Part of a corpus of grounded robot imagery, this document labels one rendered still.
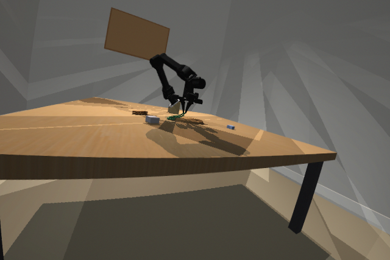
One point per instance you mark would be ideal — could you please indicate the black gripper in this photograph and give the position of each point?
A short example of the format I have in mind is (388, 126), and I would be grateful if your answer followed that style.
(182, 100)

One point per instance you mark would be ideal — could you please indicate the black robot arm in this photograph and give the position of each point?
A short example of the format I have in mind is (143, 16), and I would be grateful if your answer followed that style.
(182, 71)

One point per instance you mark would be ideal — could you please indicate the white cube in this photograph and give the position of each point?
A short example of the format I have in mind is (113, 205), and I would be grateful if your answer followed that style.
(152, 119)

